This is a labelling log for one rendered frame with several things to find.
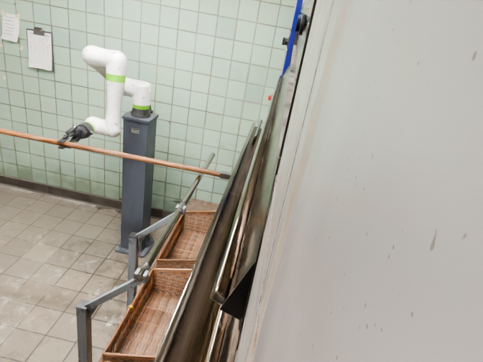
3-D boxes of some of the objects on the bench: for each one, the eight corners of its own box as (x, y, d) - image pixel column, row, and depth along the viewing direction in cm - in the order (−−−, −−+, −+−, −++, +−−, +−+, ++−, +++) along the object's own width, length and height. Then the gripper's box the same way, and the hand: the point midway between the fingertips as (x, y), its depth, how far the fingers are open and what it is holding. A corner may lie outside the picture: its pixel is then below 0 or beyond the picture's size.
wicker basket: (248, 243, 256) (255, 209, 244) (236, 300, 205) (244, 261, 193) (180, 228, 258) (184, 194, 246) (152, 281, 208) (155, 241, 196)
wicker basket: (235, 308, 200) (244, 268, 188) (213, 409, 149) (222, 363, 137) (149, 288, 203) (152, 248, 191) (98, 380, 152) (98, 332, 140)
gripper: (87, 121, 223) (65, 133, 201) (88, 145, 230) (67, 159, 208) (75, 118, 223) (52, 130, 202) (76, 142, 230) (54, 156, 209)
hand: (63, 143), depth 208 cm, fingers closed on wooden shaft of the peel, 3 cm apart
